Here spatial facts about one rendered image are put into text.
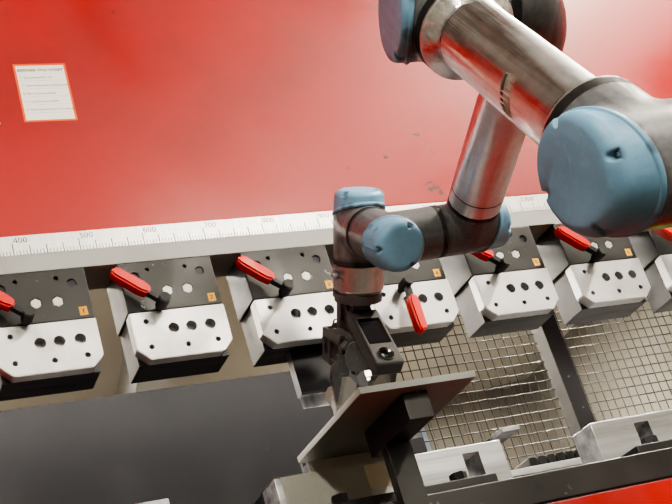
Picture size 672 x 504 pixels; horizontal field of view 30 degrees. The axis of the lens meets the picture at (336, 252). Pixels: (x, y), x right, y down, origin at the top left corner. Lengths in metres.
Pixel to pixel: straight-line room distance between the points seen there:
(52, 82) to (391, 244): 0.68
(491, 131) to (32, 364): 0.72
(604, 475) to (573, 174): 0.90
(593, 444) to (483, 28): 0.97
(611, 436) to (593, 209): 1.06
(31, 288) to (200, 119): 0.44
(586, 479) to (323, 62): 0.87
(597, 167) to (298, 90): 1.18
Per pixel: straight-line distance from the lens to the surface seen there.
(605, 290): 2.25
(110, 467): 2.38
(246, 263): 1.94
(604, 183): 1.10
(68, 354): 1.85
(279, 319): 1.95
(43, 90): 2.09
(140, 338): 1.88
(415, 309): 2.01
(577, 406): 3.09
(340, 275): 1.83
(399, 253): 1.70
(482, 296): 2.12
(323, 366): 1.98
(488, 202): 1.72
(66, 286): 1.90
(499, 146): 1.65
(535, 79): 1.24
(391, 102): 2.28
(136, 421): 2.42
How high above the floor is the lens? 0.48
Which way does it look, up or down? 24 degrees up
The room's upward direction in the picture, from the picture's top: 18 degrees counter-clockwise
